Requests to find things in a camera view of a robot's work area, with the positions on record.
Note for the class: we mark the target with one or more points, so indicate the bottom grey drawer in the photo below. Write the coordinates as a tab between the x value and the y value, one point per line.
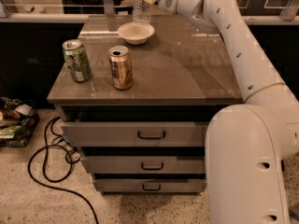
150	185

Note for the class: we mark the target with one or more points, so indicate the white paper bowl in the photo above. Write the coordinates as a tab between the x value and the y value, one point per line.
136	33

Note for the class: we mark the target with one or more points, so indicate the top grey drawer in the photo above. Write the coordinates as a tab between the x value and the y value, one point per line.
135	134

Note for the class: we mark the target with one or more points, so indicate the clear plastic water bottle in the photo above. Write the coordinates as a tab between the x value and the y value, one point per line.
142	11

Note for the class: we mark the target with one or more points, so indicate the middle grey drawer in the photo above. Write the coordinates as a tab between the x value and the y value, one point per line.
144	164

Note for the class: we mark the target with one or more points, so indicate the grey drawer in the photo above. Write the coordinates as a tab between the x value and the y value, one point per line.
144	164
150	185
135	134

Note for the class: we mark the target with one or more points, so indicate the gold soda can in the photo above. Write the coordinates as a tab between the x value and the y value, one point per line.
121	67

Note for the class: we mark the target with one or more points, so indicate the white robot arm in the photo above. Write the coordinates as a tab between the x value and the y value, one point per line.
246	143

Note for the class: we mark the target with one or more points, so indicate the grey drawer cabinet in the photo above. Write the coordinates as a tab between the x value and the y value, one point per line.
180	75

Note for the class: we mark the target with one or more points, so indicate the green soda can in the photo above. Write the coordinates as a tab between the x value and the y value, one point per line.
76	60

